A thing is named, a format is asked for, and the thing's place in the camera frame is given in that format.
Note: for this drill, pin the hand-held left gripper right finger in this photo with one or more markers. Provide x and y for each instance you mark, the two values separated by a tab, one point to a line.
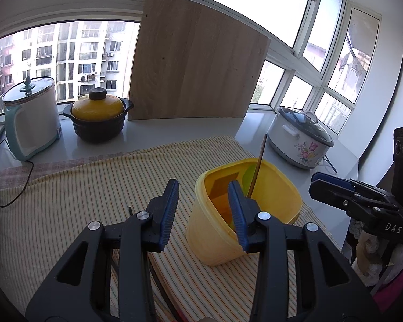
238	214

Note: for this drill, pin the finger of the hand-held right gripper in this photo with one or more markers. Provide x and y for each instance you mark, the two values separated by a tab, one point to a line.
332	180
335	198

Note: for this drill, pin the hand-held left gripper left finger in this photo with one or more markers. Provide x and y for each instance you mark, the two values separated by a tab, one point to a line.
169	214

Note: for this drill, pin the yellow plastic container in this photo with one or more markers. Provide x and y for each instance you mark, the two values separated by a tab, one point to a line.
215	241

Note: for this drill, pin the person's right hand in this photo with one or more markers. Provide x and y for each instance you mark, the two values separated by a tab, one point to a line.
372	255

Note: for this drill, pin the dark brown wooden chopstick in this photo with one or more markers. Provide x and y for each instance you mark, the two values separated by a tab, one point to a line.
259	161

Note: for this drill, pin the white floral slow cooker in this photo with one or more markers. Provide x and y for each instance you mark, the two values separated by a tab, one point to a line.
288	141

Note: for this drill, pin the yellow striped cloth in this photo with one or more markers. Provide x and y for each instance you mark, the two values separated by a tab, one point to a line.
87	187

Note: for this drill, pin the black clay pot yellow lid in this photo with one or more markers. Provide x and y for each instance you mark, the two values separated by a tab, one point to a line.
97	107

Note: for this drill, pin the light wooden board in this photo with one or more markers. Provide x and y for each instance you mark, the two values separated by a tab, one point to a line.
194	63

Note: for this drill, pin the white teal rice cooker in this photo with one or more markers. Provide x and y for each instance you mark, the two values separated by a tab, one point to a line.
37	124

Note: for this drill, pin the white window frame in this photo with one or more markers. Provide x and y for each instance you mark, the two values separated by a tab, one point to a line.
294	61

